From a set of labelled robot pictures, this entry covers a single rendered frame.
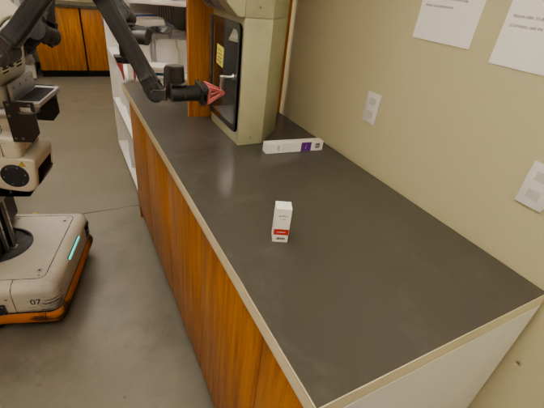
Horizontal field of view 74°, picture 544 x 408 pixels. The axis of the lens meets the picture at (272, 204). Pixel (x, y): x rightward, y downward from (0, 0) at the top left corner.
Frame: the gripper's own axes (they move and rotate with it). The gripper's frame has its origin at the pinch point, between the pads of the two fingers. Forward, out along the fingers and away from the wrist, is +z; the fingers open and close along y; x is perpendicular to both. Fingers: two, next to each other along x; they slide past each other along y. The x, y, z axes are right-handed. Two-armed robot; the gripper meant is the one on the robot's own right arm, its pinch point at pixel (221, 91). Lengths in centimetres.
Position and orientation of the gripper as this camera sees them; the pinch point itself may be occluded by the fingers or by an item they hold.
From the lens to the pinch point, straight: 146.7
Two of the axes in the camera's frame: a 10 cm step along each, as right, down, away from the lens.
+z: 8.9, -1.7, 4.3
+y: -4.3, -6.4, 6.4
